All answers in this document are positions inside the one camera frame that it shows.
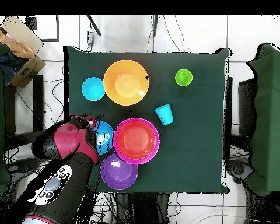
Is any black side furniture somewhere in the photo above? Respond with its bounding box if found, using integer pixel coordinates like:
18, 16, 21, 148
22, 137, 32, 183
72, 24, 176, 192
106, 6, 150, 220
237, 78, 257, 136

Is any large orange bowl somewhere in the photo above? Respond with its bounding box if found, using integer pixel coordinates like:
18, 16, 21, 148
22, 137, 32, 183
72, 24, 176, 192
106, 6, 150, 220
103, 59, 150, 106

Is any large pink bowl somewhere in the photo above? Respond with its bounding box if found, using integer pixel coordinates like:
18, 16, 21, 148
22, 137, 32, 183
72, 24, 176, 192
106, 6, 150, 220
113, 117, 160, 166

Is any large red bowl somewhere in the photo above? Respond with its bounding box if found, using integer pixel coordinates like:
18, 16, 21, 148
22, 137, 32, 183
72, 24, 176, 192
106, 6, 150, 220
116, 120, 157, 160

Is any purple bowl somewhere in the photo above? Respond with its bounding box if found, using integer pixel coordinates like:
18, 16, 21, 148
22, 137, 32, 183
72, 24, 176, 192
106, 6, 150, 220
100, 153, 139, 190

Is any green cup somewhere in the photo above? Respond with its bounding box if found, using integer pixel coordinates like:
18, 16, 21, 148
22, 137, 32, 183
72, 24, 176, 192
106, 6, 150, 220
174, 68, 194, 88

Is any black tripod leg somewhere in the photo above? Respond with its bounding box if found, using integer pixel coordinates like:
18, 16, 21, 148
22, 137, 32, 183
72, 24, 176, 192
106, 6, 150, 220
152, 15, 159, 37
86, 15, 102, 37

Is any brown cloth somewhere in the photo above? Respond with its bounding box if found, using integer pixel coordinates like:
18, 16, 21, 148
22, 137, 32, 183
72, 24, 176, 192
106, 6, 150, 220
0, 23, 36, 59

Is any black stool frame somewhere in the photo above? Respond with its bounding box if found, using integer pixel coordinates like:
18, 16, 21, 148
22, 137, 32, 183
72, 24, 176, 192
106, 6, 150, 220
4, 75, 46, 150

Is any medium blue bowl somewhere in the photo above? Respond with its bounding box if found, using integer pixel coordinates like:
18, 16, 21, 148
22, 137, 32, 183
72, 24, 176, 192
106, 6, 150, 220
94, 120, 114, 155

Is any small light blue bowl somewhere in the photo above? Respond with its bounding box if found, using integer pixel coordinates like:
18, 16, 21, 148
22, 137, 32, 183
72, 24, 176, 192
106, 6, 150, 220
81, 77, 106, 102

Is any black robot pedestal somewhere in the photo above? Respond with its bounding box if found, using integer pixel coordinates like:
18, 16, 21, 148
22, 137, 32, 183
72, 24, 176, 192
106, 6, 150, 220
115, 192, 171, 224

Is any dark green table cloth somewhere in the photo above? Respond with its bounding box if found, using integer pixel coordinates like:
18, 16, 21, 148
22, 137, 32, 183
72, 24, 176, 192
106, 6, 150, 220
62, 45, 232, 194

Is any blue cup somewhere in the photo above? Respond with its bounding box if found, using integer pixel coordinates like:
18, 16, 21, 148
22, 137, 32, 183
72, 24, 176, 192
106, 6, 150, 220
154, 103, 174, 126

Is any black square frame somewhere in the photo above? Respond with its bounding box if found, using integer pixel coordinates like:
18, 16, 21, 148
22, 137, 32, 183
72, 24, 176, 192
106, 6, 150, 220
25, 15, 60, 43

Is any cardboard box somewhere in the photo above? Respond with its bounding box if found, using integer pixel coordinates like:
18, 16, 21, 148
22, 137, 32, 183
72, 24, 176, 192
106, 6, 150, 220
0, 15, 47, 89

